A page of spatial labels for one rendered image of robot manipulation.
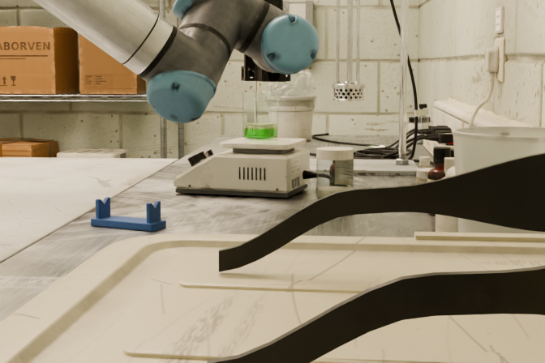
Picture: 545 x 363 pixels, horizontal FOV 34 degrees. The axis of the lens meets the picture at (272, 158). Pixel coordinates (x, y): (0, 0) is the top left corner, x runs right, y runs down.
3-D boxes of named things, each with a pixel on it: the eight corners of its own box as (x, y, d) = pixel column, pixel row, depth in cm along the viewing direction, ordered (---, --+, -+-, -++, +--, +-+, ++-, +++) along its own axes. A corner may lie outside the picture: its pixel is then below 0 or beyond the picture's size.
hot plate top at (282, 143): (216, 147, 145) (216, 142, 145) (241, 141, 156) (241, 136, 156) (288, 150, 141) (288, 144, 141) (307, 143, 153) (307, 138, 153)
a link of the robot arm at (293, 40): (276, -1, 114) (333, 32, 115) (263, 5, 124) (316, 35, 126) (247, 53, 114) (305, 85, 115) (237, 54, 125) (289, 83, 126)
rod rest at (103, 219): (89, 225, 119) (88, 199, 119) (105, 221, 122) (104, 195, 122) (152, 232, 115) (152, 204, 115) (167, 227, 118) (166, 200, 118)
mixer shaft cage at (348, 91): (331, 100, 178) (332, -26, 176) (332, 99, 185) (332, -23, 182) (365, 100, 178) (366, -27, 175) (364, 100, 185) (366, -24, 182)
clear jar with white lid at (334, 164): (332, 202, 140) (332, 151, 139) (308, 197, 145) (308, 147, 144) (361, 198, 143) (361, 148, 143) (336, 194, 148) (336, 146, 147)
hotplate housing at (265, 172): (172, 194, 148) (172, 146, 147) (201, 184, 160) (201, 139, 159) (302, 200, 141) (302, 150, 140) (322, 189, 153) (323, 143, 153)
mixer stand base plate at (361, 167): (265, 173, 174) (265, 168, 174) (273, 162, 194) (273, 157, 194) (421, 175, 172) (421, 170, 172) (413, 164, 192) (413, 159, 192)
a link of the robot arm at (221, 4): (173, 5, 110) (251, 49, 112) (203, -50, 117) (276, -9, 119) (153, 41, 116) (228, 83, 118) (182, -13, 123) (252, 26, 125)
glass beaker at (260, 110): (237, 143, 148) (237, 91, 147) (246, 140, 154) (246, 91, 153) (278, 144, 146) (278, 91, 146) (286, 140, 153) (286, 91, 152)
